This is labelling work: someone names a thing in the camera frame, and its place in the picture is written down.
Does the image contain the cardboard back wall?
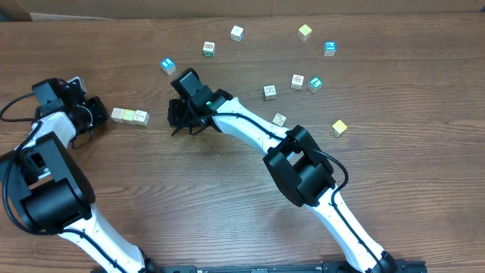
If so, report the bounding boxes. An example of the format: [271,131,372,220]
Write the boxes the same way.
[1,0,484,20]

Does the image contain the red letter white block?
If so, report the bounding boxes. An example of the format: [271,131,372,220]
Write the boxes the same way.
[111,108,124,123]

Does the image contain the green letter block upper left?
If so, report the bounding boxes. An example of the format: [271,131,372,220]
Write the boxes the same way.
[202,41,215,58]

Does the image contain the yellow block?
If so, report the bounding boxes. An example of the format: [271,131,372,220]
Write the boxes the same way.
[122,109,136,124]
[331,120,348,137]
[298,24,312,42]

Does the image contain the blue top block upper right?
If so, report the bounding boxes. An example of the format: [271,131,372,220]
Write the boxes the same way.
[324,41,336,57]

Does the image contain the blue top block far left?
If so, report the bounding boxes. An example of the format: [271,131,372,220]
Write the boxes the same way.
[160,58,177,75]

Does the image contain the red edged picture block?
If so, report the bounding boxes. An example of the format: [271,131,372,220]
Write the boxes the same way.
[272,113,286,127]

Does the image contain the white X letter block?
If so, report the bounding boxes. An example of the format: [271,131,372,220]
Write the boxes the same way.
[133,110,149,126]

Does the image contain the green seven block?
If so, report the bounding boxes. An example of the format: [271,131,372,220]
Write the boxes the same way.
[308,77,324,94]

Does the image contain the white picture block right centre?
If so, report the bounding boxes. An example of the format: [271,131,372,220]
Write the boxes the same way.
[290,74,304,90]

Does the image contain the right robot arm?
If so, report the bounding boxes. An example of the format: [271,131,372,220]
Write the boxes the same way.
[167,68,398,272]

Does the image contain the blue block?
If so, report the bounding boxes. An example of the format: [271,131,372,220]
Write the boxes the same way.
[160,58,177,75]
[324,41,336,57]

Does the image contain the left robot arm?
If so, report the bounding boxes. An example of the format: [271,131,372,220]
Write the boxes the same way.
[1,77,162,272]

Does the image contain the white block top centre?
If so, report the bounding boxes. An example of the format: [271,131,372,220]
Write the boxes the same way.
[230,25,244,42]

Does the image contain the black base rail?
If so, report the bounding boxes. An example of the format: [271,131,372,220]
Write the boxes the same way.
[160,259,427,273]

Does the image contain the white picture block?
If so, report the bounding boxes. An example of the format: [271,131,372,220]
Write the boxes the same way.
[263,85,277,101]
[290,74,304,90]

